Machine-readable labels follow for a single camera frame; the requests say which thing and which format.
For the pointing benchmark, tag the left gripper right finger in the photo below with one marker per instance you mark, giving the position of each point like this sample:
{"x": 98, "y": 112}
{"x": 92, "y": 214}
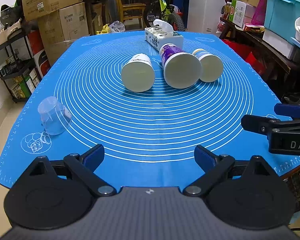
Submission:
{"x": 215, "y": 167}

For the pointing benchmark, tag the light blue paper cup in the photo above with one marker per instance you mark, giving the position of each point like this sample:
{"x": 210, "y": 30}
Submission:
{"x": 212, "y": 66}

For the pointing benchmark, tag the white tissue box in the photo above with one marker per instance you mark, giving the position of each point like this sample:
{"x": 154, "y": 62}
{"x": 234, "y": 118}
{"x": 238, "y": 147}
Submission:
{"x": 162, "y": 33}

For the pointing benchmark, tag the green black bicycle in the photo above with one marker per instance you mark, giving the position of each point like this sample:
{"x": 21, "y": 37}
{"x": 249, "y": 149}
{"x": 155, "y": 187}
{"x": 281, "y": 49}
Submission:
{"x": 163, "y": 10}

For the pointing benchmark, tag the lower cardboard box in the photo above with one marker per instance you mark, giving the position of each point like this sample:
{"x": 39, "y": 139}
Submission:
{"x": 60, "y": 29}

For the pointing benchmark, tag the teal plastic storage bin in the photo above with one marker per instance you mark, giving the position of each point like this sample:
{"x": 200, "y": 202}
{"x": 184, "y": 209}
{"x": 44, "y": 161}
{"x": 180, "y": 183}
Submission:
{"x": 280, "y": 17}

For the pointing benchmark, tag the wooden chair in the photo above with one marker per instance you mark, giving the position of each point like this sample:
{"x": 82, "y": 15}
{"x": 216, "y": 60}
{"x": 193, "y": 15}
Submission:
{"x": 128, "y": 12}

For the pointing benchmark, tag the blue silicone baking mat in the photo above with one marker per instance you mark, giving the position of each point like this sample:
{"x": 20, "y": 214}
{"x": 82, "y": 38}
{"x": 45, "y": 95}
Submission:
{"x": 148, "y": 137}

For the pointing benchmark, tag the black metal shelf rack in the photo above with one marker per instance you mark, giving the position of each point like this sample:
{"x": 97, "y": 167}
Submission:
{"x": 20, "y": 76}

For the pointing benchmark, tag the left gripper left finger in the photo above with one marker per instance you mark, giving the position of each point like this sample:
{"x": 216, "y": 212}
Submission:
{"x": 82, "y": 169}

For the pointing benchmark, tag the dark wooden side table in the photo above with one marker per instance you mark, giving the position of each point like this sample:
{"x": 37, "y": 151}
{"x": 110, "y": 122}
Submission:
{"x": 279, "y": 73}

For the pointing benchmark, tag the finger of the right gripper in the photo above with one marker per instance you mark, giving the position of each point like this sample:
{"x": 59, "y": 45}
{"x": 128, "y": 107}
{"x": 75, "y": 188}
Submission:
{"x": 292, "y": 111}
{"x": 261, "y": 125}

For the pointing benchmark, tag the purple paper cup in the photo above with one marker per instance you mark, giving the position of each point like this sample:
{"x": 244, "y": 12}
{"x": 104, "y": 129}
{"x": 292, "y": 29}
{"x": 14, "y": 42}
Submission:
{"x": 181, "y": 69}

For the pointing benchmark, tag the white paper cup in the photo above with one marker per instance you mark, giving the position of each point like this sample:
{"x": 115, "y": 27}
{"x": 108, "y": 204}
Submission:
{"x": 137, "y": 74}

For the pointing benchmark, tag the green white carton box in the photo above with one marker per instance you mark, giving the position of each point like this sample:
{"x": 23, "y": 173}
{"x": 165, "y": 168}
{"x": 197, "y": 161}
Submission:
{"x": 241, "y": 13}

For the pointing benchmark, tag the yellow toy truck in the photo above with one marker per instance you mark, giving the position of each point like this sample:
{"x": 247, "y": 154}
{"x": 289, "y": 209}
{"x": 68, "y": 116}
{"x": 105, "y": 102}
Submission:
{"x": 105, "y": 30}

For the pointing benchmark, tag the white chest freezer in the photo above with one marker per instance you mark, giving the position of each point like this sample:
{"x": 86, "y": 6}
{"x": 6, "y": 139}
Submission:
{"x": 204, "y": 16}

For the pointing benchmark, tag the clear plastic cup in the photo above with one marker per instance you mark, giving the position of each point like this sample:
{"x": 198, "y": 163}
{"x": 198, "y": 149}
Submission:
{"x": 55, "y": 117}

